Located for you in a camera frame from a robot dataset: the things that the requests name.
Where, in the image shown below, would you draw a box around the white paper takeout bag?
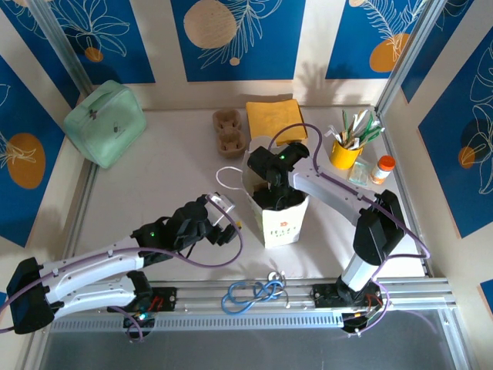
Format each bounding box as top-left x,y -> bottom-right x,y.
215,136 -> 311,250

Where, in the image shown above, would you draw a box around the yellow napkin stack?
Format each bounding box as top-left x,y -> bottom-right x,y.
245,99 -> 309,147

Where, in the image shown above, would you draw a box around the brown cardboard cup carrier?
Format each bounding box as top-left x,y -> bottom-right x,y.
212,109 -> 247,156

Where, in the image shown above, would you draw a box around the yellow holder cup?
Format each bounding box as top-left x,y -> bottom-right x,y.
330,138 -> 364,170

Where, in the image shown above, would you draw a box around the wooden stir sticks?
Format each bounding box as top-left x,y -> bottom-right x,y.
344,129 -> 363,150

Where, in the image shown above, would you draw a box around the clear plastic packet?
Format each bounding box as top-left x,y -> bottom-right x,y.
348,160 -> 373,185

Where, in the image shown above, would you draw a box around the orange capped bottle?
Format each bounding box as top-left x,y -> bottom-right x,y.
369,155 -> 396,186

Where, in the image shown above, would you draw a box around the mint green lunch bag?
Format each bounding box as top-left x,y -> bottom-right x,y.
63,79 -> 147,170

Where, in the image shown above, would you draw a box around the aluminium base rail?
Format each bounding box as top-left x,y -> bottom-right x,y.
38,276 -> 459,321

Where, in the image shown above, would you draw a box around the blue cable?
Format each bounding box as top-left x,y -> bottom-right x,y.
221,280 -> 284,316

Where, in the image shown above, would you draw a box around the thin dark cable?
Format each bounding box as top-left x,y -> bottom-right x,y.
252,269 -> 290,309

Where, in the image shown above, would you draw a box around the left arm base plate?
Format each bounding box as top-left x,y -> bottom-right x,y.
122,287 -> 179,342

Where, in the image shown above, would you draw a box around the grey slotted cable duct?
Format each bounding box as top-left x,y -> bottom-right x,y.
49,311 -> 347,331

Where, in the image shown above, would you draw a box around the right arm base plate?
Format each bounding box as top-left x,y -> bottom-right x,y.
310,283 -> 388,339

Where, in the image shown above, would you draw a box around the aluminium frame post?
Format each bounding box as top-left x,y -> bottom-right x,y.
375,0 -> 450,116
29,0 -> 93,97

